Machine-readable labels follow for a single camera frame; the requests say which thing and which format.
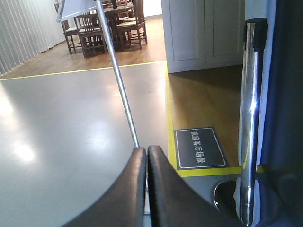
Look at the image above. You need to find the steel sign stand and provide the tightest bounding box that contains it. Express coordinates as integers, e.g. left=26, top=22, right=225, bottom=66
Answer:
left=56, top=0, right=152, bottom=215

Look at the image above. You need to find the wooden chair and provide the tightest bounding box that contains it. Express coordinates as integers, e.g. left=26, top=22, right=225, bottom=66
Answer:
left=61, top=20, right=81, bottom=54

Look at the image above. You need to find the black stanchion post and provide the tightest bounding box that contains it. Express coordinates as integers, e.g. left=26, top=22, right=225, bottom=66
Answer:
left=238, top=18, right=268, bottom=227

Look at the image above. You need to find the open fridge door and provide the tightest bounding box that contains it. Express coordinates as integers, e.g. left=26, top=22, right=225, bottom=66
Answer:
left=262, top=0, right=303, bottom=227

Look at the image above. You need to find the black floor sign plate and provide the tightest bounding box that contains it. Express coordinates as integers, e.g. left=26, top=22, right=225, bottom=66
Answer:
left=174, top=127, right=230, bottom=170

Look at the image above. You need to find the wooden dining table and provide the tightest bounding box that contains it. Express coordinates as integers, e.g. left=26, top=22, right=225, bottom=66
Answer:
left=94, top=0, right=134, bottom=52

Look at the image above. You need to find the white panelled cabinet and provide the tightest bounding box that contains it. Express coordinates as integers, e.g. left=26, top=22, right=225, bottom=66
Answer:
left=161, top=0, right=245, bottom=73

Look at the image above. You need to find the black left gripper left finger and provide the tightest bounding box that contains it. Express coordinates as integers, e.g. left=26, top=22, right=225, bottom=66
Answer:
left=64, top=147, right=147, bottom=227

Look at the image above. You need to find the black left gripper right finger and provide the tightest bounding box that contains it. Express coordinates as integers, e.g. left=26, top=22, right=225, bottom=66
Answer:
left=147, top=145, right=243, bottom=227

